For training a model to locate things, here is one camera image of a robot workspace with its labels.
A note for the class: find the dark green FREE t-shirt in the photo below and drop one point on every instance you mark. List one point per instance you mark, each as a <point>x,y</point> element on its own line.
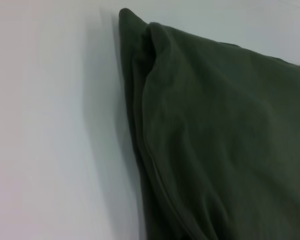
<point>215,125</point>

